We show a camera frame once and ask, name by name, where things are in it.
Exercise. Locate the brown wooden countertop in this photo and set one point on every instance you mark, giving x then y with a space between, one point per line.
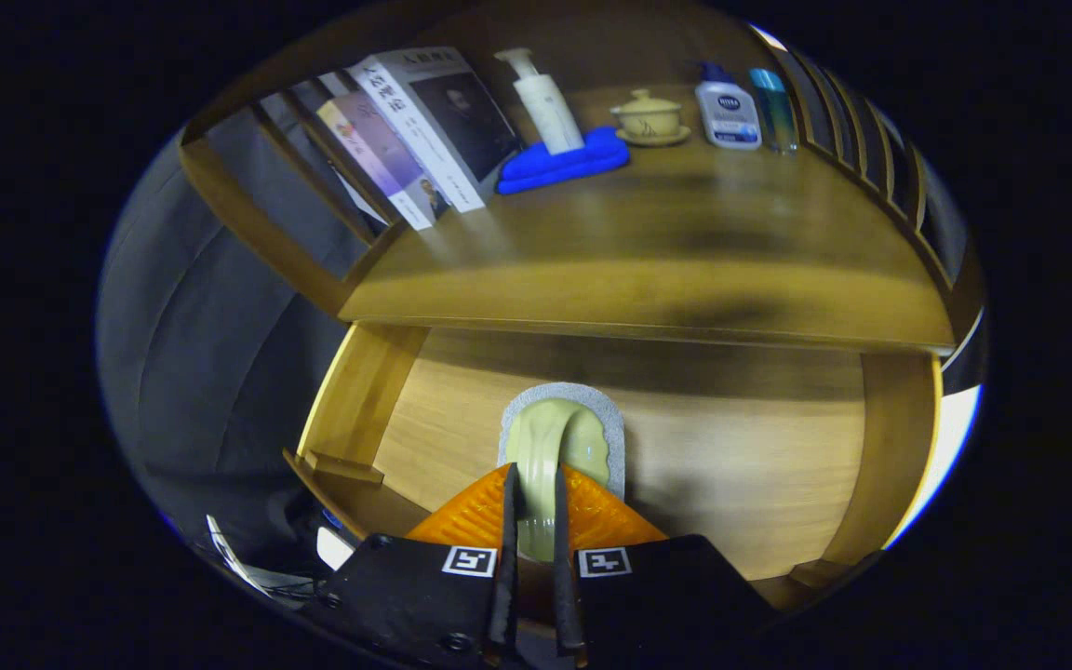
685 242

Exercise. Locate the purple book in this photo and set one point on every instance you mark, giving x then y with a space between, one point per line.
387 158

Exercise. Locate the teal bottle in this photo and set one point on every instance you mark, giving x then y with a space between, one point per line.
775 112

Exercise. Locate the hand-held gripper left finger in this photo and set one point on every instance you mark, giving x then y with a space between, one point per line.
508 577

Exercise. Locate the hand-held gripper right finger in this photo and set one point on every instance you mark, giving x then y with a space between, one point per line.
564 586

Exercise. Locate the white bottle with blue cap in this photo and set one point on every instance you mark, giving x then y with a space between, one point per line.
729 112

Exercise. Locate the brown wooden cabinet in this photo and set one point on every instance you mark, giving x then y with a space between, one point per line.
247 219

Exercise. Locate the white board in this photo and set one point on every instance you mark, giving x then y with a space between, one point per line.
950 437

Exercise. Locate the yellow lidded teacup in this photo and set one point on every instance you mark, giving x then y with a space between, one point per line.
649 119

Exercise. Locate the folded blue cloth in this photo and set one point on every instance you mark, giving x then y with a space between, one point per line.
564 163

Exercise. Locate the black and white book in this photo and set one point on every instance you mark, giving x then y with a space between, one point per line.
462 121

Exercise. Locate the brown wooden drawer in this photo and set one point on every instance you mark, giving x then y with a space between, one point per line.
731 465

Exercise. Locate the white pump bottle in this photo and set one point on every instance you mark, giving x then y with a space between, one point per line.
545 107

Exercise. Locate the green ornament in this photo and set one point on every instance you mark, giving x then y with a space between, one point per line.
555 437

